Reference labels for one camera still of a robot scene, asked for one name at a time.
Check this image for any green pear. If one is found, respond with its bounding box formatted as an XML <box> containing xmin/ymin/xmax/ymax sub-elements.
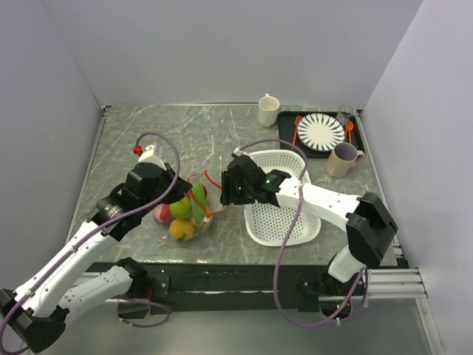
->
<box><xmin>169</xmin><ymin>197</ymin><xmax>191</xmax><ymax>220</ymax></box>

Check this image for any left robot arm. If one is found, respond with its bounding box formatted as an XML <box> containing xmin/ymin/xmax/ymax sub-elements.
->
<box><xmin>1</xmin><ymin>163</ymin><xmax>191</xmax><ymax>353</ymax></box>

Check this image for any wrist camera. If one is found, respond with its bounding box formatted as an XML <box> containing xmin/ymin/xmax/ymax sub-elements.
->
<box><xmin>231</xmin><ymin>147</ymin><xmax>247</xmax><ymax>158</ymax></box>
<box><xmin>132</xmin><ymin>143</ymin><xmax>166</xmax><ymax>169</ymax></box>

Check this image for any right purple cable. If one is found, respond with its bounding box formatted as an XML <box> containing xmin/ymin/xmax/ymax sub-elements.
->
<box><xmin>236</xmin><ymin>138</ymin><xmax>370</xmax><ymax>329</ymax></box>

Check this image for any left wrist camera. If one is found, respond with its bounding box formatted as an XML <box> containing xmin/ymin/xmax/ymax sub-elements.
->
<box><xmin>132</xmin><ymin>143</ymin><xmax>166</xmax><ymax>169</ymax></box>

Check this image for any striped white plate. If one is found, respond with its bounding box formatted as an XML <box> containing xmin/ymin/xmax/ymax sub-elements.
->
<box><xmin>297</xmin><ymin>113</ymin><xmax>345</xmax><ymax>152</ymax></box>

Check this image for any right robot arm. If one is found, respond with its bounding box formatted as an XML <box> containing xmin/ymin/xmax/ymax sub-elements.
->
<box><xmin>220</xmin><ymin>155</ymin><xmax>398</xmax><ymax>294</ymax></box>

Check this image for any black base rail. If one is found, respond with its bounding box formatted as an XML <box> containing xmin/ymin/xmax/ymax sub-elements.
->
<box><xmin>99</xmin><ymin>258</ymin><xmax>367</xmax><ymax>315</ymax></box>

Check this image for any orange spoon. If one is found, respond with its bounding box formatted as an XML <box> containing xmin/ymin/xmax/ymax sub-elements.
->
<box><xmin>345</xmin><ymin>120</ymin><xmax>354</xmax><ymax>144</ymax></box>

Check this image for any clear glass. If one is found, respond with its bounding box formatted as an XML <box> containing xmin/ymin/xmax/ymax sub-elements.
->
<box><xmin>336</xmin><ymin>104</ymin><xmax>354</xmax><ymax>126</ymax></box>

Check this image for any green bitter gourd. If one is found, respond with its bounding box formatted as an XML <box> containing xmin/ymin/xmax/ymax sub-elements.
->
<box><xmin>190</xmin><ymin>182</ymin><xmax>207</xmax><ymax>210</ymax></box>

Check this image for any orange fork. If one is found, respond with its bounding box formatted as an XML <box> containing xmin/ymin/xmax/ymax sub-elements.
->
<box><xmin>291</xmin><ymin>115</ymin><xmax>302</xmax><ymax>150</ymax></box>

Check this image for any beige mug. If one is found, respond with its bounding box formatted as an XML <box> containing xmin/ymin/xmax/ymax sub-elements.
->
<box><xmin>325</xmin><ymin>142</ymin><xmax>364</xmax><ymax>178</ymax></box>

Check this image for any white mug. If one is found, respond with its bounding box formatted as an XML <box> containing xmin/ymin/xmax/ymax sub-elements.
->
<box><xmin>257</xmin><ymin>93</ymin><xmax>280</xmax><ymax>128</ymax></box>

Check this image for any orange fruit with leaf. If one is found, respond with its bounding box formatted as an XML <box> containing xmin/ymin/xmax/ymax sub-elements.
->
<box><xmin>169</xmin><ymin>219</ymin><xmax>194</xmax><ymax>241</ymax></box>

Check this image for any clear zip top bag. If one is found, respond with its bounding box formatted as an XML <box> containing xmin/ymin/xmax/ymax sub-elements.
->
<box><xmin>153</xmin><ymin>169</ymin><xmax>226</xmax><ymax>242</ymax></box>

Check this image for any white perforated basket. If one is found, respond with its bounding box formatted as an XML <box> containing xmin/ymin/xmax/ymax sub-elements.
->
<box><xmin>244</xmin><ymin>149</ymin><xmax>321</xmax><ymax>247</ymax></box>

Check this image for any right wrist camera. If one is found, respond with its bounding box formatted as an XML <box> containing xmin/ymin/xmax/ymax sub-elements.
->
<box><xmin>231</xmin><ymin>147</ymin><xmax>247</xmax><ymax>158</ymax></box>

